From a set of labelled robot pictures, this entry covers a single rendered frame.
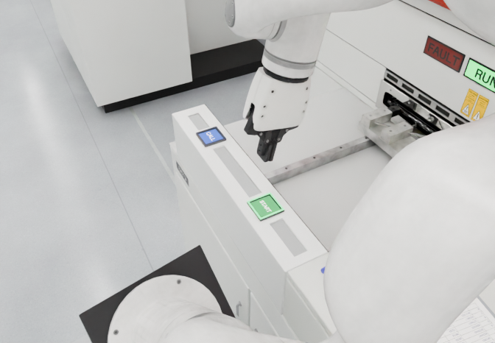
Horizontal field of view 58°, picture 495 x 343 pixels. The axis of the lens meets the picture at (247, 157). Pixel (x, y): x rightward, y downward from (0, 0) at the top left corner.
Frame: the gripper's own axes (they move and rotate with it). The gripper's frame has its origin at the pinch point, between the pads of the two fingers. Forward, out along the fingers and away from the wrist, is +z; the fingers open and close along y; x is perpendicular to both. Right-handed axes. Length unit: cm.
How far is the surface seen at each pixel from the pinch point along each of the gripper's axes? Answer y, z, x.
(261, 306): -3.5, 38.1, 7.4
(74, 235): 15, 117, -102
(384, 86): -59, 7, -28
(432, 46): -57, -11, -16
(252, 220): 0.4, 16.0, 1.7
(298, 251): -3.6, 15.6, 12.1
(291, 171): -23.5, 23.1, -17.0
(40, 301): 34, 121, -74
